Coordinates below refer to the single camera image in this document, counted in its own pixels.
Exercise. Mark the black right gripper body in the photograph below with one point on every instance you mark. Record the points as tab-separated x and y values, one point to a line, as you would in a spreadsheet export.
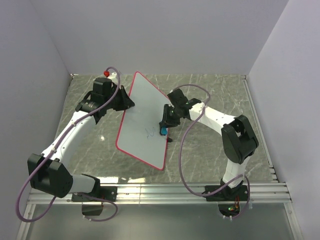
173	114

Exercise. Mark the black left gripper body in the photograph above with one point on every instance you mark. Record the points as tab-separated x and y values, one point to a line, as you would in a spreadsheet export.
115	103

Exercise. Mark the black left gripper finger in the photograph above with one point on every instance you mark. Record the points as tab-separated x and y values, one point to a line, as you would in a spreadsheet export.
125	100
122	106

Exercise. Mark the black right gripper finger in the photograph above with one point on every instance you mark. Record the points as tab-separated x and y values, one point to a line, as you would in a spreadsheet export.
166	114
170	123

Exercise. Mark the blue whiteboard eraser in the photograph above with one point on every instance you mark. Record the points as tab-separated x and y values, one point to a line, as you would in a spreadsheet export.
163	131

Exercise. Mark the pink framed whiteboard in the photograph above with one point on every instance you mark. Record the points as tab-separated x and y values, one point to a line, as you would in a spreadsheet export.
139	131

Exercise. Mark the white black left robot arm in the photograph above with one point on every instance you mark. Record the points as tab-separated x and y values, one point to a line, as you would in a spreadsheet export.
48	171

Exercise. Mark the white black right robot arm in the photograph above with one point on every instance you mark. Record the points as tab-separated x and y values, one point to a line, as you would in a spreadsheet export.
239	140

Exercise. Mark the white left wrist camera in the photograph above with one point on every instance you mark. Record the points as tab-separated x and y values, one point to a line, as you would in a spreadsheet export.
113	76

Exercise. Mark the aluminium mounting rail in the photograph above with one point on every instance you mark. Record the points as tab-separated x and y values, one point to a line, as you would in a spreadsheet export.
156	193

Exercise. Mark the aluminium side rail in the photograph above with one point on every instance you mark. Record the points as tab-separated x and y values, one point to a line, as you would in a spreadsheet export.
262	142

